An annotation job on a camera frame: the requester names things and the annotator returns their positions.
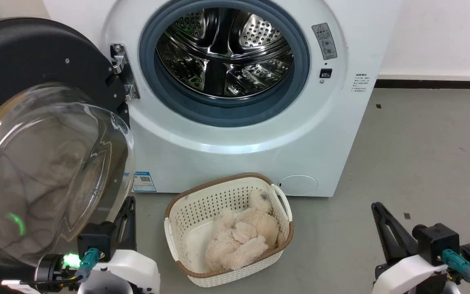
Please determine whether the cream plush toy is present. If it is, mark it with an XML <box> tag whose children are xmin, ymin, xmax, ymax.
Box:
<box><xmin>205</xmin><ymin>189</ymin><xmax>285</xmax><ymax>272</ymax></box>

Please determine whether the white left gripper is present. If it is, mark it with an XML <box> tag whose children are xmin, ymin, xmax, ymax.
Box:
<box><xmin>78</xmin><ymin>196</ymin><xmax>161</xmax><ymax>294</ymax></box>

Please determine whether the metal washer door hinge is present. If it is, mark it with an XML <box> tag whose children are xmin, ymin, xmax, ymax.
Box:
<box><xmin>110</xmin><ymin>43</ymin><xmax>141</xmax><ymax>102</ymax></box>

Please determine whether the teal plug right gripper cable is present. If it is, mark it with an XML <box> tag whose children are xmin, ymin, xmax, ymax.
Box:
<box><xmin>442</xmin><ymin>249</ymin><xmax>470</xmax><ymax>294</ymax></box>

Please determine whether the teal plug left gripper cable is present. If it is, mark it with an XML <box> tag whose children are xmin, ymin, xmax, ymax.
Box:
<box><xmin>23</xmin><ymin>247</ymin><xmax>100</xmax><ymax>286</ymax></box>

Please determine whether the white front-load washing machine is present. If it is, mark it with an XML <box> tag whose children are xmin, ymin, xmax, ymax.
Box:
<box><xmin>42</xmin><ymin>0</ymin><xmax>403</xmax><ymax>198</ymax></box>

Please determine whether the cream perforated laundry basket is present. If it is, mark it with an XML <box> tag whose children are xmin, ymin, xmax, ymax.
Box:
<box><xmin>164</xmin><ymin>173</ymin><xmax>295</xmax><ymax>288</ymax></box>

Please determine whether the stainless steel washer drum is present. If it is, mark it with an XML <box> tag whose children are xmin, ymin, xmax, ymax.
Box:
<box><xmin>155</xmin><ymin>7</ymin><xmax>295</xmax><ymax>99</ymax></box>

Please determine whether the black round glass washer door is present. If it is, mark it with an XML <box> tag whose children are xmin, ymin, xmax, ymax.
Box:
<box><xmin>0</xmin><ymin>17</ymin><xmax>136</xmax><ymax>271</ymax></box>

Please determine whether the teal plug gripper cable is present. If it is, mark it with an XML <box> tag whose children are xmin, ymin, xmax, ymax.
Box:
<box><xmin>442</xmin><ymin>249</ymin><xmax>470</xmax><ymax>294</ymax></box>
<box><xmin>23</xmin><ymin>247</ymin><xmax>100</xmax><ymax>286</ymax></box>

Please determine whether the blue energy label sticker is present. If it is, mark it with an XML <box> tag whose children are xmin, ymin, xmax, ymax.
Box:
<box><xmin>132</xmin><ymin>171</ymin><xmax>157</xmax><ymax>193</ymax></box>

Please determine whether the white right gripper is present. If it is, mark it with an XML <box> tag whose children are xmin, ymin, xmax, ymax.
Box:
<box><xmin>371</xmin><ymin>202</ymin><xmax>450</xmax><ymax>294</ymax></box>

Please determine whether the round white filter cover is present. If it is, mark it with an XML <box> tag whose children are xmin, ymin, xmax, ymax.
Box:
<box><xmin>278</xmin><ymin>175</ymin><xmax>319</xmax><ymax>196</ymax></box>

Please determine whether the black wall baseboard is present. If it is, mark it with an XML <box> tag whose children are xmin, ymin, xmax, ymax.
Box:
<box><xmin>375</xmin><ymin>79</ymin><xmax>470</xmax><ymax>90</ymax></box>

